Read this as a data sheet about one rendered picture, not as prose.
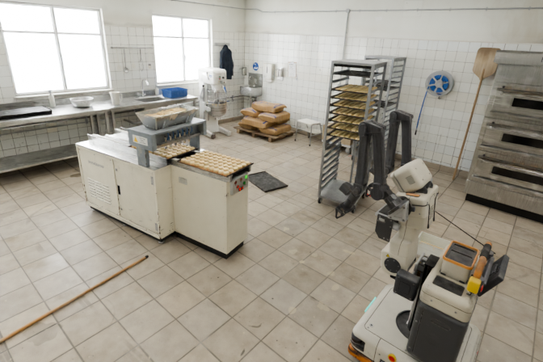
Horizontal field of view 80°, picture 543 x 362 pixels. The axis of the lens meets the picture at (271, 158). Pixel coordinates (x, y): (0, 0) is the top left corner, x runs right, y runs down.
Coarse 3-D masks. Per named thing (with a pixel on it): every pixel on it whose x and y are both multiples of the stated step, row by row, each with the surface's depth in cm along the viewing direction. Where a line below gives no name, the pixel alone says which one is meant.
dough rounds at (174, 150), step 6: (174, 144) 349; (156, 150) 328; (162, 150) 326; (168, 150) 328; (174, 150) 328; (180, 150) 331; (186, 150) 332; (162, 156) 316; (168, 156) 312; (174, 156) 318
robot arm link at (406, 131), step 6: (402, 114) 206; (408, 114) 208; (402, 120) 208; (408, 120) 206; (402, 126) 210; (408, 126) 207; (402, 132) 211; (408, 132) 208; (402, 138) 212; (408, 138) 209; (402, 144) 213; (408, 144) 210; (402, 150) 214; (408, 150) 211; (402, 156) 214; (408, 156) 212; (402, 162) 215
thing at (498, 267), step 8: (488, 256) 189; (504, 256) 181; (488, 264) 182; (496, 264) 179; (504, 264) 174; (488, 272) 176; (496, 272) 171; (504, 272) 169; (488, 280) 171; (496, 280) 166; (488, 288) 169; (480, 296) 173
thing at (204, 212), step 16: (176, 176) 315; (192, 176) 303; (208, 176) 292; (176, 192) 322; (192, 192) 309; (208, 192) 297; (224, 192) 287; (240, 192) 305; (176, 208) 329; (192, 208) 316; (208, 208) 304; (224, 208) 293; (240, 208) 311; (176, 224) 336; (192, 224) 322; (208, 224) 310; (224, 224) 299; (240, 224) 318; (192, 240) 334; (208, 240) 316; (224, 240) 305; (240, 240) 324; (224, 256) 316
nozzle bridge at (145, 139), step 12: (192, 120) 341; (204, 120) 344; (132, 132) 301; (144, 132) 295; (156, 132) 296; (168, 132) 304; (180, 132) 329; (192, 132) 344; (204, 132) 348; (132, 144) 306; (144, 144) 296; (156, 144) 295; (168, 144) 312; (192, 144) 361; (144, 156) 301
